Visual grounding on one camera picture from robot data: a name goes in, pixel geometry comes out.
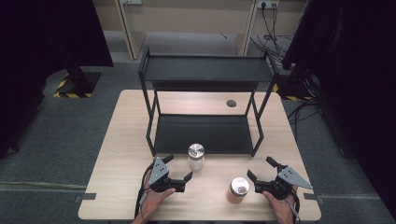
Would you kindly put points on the stand base with striped tape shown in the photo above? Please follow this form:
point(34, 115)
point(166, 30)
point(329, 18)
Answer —
point(291, 90)
point(81, 85)

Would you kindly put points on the person's left hand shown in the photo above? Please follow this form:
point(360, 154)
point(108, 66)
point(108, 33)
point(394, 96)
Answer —
point(155, 200)

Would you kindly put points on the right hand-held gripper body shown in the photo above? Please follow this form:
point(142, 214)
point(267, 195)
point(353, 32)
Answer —
point(292, 179)

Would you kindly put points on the black metal two-tier shelf rack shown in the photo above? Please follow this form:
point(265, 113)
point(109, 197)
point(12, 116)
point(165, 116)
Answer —
point(205, 68)

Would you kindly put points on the black curtain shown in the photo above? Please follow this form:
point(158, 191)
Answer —
point(37, 46)
point(358, 77)

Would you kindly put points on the glass jar with white contents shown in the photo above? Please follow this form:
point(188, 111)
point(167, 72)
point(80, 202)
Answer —
point(196, 162)

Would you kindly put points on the wall power outlet with plugs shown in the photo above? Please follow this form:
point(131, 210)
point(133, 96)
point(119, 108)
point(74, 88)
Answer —
point(267, 3)

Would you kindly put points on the person's right hand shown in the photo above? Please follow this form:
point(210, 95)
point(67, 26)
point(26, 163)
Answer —
point(281, 205)

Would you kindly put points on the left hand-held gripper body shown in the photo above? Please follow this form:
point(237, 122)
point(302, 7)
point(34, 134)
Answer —
point(159, 170)

